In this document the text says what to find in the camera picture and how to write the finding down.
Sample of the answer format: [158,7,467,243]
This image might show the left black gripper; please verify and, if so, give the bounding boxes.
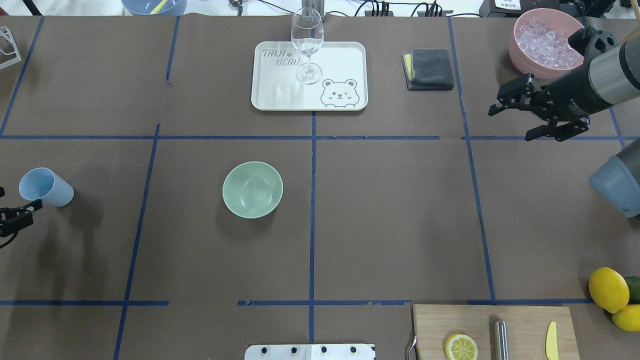
[0,199,42,238]

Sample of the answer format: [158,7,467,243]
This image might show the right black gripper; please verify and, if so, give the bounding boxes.
[487,64,613,142]

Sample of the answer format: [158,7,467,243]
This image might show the light blue plastic cup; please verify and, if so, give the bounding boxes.
[18,167,74,207]

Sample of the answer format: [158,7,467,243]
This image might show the green bowl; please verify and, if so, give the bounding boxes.
[222,161,284,219]

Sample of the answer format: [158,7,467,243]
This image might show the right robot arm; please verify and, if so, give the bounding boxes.
[487,29,640,218]

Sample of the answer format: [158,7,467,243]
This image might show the pink bowl of ice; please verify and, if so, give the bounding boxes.
[509,7,585,81]

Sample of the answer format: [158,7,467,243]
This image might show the blue bowl with fork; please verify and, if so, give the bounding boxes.
[121,0,188,16]

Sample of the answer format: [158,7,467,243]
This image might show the grey yellow folded cloth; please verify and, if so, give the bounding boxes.
[401,48,454,91]

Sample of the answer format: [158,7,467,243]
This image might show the wooden cup stand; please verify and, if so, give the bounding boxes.
[619,26,640,45]

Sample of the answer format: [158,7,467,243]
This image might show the yellow lemon front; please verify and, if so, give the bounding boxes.
[588,267,630,314]

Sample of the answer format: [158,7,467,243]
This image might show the yellow lemon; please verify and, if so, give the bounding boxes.
[588,267,630,314]
[611,304,640,332]

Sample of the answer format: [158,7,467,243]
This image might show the green lime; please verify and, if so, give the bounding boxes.
[624,276,640,305]

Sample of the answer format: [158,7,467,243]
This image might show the cream bear tray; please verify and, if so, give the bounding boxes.
[251,41,369,112]

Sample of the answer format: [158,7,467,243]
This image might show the wooden cutting board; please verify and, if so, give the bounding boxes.
[413,304,580,360]

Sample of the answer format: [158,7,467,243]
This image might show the steel muddler black cap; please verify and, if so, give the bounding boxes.
[493,319,510,360]

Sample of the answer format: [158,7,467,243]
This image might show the yellow lemon rear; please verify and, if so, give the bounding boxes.
[611,304,640,332]

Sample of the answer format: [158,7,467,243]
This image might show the yellow plastic knife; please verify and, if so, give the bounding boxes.
[545,320,559,360]

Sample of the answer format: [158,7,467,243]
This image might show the yellow plastic fork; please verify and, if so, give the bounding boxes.
[149,0,168,15]

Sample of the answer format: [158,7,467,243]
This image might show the clear wine glass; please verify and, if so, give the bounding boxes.
[290,7,325,85]

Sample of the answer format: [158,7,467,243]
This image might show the lemon half slice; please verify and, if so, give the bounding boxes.
[443,333,479,360]

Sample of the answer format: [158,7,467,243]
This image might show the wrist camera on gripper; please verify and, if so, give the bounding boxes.
[567,26,619,63]

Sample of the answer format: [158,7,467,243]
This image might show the white wire cup rack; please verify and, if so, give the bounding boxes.
[0,26,22,70]

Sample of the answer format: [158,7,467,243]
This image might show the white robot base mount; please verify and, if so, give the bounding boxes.
[244,343,377,360]

